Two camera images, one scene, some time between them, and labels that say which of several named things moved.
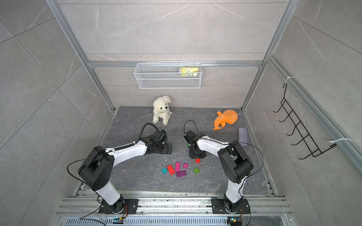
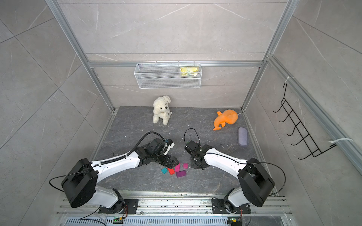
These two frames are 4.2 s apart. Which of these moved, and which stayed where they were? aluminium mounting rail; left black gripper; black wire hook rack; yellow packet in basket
Moved: left black gripper
Stayed: aluminium mounting rail; yellow packet in basket; black wire hook rack
